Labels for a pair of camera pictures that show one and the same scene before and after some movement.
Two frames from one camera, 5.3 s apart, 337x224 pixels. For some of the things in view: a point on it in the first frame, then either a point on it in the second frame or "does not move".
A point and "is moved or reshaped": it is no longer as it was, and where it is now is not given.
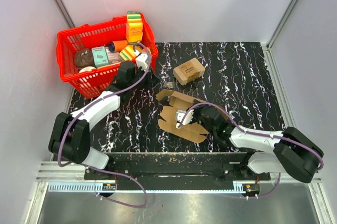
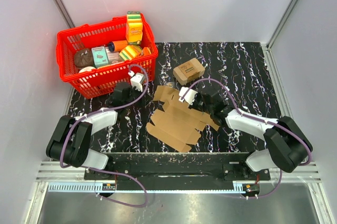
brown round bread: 83,58 does not move
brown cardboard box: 177,101 is moved or reshaped
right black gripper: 196,110 -> 193,106
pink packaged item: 114,57 does not move
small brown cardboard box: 189,71 does not move
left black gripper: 151,80 -> 145,100
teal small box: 99,56 does not move
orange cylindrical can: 117,45 does not move
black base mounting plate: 177,166 does not move
